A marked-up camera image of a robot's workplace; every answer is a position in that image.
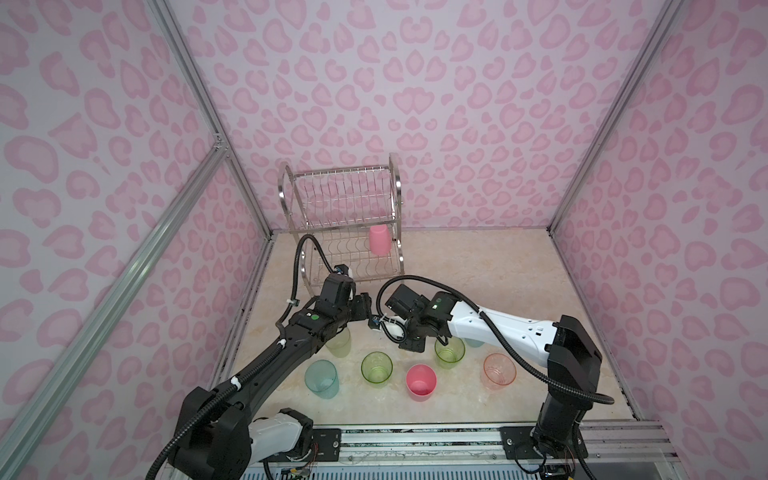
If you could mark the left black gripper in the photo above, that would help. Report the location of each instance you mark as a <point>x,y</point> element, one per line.
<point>363,303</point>

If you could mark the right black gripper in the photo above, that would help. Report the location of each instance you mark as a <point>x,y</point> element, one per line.
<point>413,346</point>

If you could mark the green plastic cup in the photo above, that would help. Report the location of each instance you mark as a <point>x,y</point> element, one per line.
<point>376,368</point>
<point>449,352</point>

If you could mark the pink plastic cup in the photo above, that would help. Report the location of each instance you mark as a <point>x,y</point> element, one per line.
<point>380,240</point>
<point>421,382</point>

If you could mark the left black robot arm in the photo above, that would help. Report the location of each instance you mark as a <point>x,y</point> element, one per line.
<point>211,439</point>

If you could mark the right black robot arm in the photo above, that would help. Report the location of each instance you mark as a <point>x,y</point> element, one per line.
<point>561,353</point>

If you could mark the yellow-green plastic cup left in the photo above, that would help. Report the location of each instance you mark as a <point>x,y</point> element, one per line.
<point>340,345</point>

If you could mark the teal plastic cup right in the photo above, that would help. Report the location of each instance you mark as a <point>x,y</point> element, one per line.
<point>474,343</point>

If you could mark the teal plastic cup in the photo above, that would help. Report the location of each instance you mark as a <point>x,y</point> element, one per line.
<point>474,343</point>
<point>321,378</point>

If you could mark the teal plastic cup left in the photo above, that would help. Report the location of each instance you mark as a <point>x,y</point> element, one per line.
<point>321,378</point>

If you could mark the clear peach plastic cup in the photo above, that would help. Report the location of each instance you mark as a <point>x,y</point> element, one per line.
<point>499,371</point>

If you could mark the chrome wire dish rack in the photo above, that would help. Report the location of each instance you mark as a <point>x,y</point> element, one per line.
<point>339,205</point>

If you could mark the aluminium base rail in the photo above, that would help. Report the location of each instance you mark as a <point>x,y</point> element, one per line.
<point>606,449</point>

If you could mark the left aluminium frame beam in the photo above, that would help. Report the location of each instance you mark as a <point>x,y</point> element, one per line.
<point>35,419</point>

